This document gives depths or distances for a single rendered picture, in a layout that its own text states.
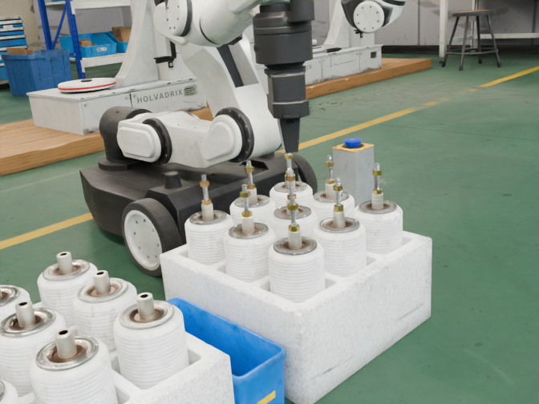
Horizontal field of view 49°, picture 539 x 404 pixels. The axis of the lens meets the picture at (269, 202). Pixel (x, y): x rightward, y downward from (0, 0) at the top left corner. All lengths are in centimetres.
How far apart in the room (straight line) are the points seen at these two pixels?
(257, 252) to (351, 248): 17
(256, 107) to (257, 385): 77
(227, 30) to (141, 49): 246
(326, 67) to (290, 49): 345
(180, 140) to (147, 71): 182
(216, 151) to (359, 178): 37
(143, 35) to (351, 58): 173
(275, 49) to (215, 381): 48
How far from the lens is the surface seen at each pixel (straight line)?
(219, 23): 103
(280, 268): 98
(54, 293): 101
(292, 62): 89
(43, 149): 294
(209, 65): 152
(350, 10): 155
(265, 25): 89
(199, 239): 114
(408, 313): 122
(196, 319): 114
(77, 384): 77
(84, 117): 310
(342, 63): 448
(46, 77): 558
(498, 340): 125
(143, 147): 176
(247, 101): 149
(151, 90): 330
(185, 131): 166
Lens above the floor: 65
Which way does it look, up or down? 19 degrees down
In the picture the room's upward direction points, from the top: 4 degrees counter-clockwise
